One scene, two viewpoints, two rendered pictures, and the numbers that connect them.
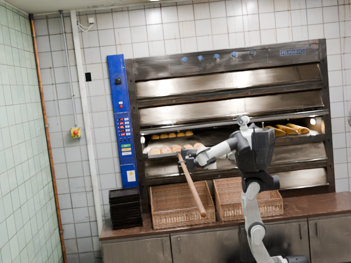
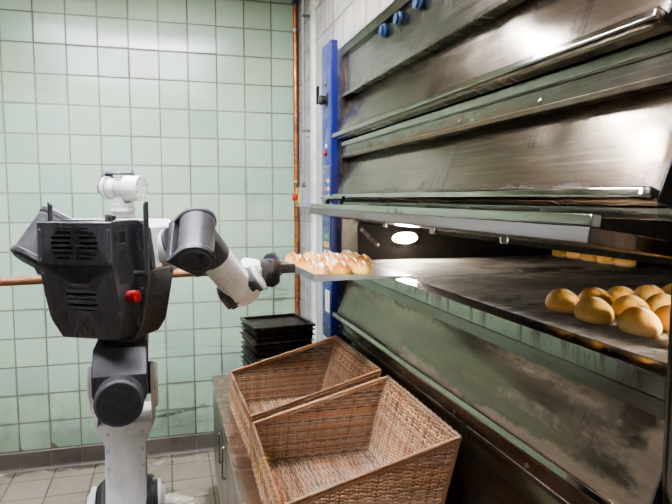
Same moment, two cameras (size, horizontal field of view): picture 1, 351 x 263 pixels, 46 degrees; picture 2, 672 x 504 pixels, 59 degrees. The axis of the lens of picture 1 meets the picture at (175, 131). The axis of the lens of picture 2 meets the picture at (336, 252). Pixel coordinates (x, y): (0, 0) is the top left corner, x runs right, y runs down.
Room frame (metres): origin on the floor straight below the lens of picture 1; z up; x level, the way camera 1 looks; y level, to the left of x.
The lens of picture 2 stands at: (3.34, -2.20, 1.45)
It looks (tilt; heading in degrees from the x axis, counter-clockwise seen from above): 5 degrees down; 76
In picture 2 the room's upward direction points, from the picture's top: straight up
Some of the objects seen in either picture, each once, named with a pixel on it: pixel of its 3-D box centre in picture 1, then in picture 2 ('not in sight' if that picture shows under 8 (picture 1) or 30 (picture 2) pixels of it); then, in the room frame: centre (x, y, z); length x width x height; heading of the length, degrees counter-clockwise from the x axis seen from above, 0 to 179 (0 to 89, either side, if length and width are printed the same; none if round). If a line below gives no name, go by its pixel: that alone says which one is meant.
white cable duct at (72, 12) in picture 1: (88, 131); (313, 199); (4.00, 0.84, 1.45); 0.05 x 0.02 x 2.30; 91
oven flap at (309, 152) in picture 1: (235, 159); (426, 343); (4.05, -0.56, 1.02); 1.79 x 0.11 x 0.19; 91
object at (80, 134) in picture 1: (76, 132); (303, 197); (3.97, 0.94, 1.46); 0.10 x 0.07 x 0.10; 91
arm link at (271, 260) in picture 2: (188, 154); (265, 271); (3.62, -0.09, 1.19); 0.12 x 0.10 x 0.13; 57
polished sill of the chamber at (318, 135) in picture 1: (233, 145); (434, 296); (4.07, -0.56, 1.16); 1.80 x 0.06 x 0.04; 91
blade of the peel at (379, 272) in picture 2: (176, 150); (339, 266); (3.93, 0.00, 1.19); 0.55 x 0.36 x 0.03; 93
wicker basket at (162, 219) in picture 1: (181, 203); (299, 389); (3.77, 0.02, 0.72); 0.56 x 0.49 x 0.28; 93
